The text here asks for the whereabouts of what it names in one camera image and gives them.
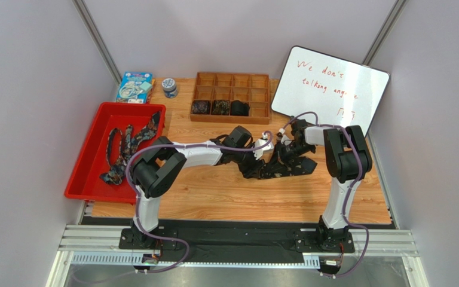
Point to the blue floral necktie in tray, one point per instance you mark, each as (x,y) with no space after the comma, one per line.
(127,147)

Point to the plain black rolled tie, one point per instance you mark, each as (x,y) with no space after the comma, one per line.
(239,108)

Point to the red plastic tray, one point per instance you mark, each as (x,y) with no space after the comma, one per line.
(84,183)

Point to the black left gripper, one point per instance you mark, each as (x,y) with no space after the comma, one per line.
(251,166)

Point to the dark blue rolled tie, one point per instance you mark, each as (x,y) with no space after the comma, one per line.
(201,107)

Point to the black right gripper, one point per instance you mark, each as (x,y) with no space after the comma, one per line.
(293,155)

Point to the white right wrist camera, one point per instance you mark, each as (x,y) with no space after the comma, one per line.
(282,137)

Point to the small blue white jar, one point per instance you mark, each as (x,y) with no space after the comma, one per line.
(169,87)

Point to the aluminium frame rail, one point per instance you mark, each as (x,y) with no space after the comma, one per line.
(89,254)

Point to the blue picture box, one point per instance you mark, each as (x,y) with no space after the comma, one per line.
(135,87)

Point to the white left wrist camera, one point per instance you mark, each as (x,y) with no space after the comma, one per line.
(262,146)

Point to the whiteboard with red writing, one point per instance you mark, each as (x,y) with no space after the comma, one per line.
(329,90)

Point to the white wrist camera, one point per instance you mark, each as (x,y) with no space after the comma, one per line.
(262,146)
(282,137)

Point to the wooden compartment organizer box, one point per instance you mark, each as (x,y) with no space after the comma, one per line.
(251,88)

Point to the black floral necktie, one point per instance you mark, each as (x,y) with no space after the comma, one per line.
(274,169)

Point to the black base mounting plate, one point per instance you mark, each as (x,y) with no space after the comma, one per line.
(230,241)

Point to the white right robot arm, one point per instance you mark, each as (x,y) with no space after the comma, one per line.
(348,160)

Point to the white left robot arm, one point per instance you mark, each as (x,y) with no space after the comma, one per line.
(152,171)

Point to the dark patterned rolled tie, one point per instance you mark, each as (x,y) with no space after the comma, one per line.
(220,107)

